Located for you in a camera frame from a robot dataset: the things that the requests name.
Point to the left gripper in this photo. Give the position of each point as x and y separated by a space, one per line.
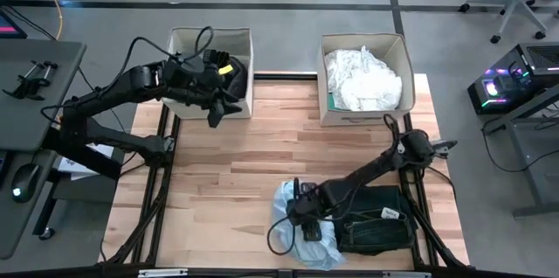
198 77

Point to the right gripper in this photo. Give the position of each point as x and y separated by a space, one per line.
308 210

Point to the black garment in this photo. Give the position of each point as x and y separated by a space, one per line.
238 81

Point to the pale blue patterned cloth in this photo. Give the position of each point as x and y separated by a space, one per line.
314 254

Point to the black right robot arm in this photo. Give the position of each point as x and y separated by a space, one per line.
371 166

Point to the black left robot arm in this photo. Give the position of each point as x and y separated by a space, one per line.
109 92

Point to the beige fabric storage bin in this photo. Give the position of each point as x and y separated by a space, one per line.
188 109
393 116

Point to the dark teal jeans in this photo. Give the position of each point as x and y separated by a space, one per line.
371 238

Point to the green garment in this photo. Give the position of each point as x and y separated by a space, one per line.
331 102

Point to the white crumpled cloth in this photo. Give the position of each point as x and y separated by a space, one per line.
362 81

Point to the white paper sheet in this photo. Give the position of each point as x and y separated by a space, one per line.
72 166

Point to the grey side desk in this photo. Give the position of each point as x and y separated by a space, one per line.
39 116

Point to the black clamp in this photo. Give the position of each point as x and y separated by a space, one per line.
28 83

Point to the black computer mouse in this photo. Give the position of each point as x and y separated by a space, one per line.
24 182

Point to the dark screen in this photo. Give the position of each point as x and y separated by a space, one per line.
8 26

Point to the grey metal desk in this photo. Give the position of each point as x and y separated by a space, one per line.
522 160

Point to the black castor wheel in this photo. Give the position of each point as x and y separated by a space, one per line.
46 234

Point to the dark desk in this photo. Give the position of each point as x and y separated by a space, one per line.
8 225

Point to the black computer tower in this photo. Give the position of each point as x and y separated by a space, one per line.
537 64

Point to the office chair base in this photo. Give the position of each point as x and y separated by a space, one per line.
515 0

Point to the black aluminium table frame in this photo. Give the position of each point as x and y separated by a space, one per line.
244 274

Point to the silver metal bracket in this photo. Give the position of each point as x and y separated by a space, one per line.
406 274
161 273

